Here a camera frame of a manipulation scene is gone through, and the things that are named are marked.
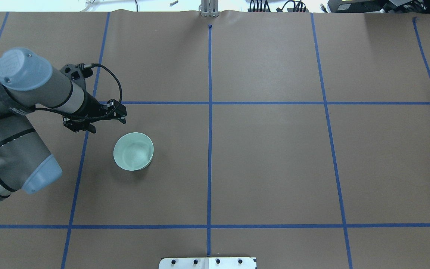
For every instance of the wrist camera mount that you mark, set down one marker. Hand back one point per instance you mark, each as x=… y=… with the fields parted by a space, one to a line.
x=77 y=73

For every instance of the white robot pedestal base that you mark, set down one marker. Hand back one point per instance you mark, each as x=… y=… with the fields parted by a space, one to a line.
x=208 y=263

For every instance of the metal clamp bracket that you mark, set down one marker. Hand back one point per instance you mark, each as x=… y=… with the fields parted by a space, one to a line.
x=209 y=8

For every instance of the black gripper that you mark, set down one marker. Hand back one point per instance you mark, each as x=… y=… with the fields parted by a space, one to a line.
x=91 y=107

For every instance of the mint green bowl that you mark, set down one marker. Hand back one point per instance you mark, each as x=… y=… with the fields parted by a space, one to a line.
x=133 y=151

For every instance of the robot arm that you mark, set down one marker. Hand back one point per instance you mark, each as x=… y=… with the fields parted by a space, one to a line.
x=30 y=83

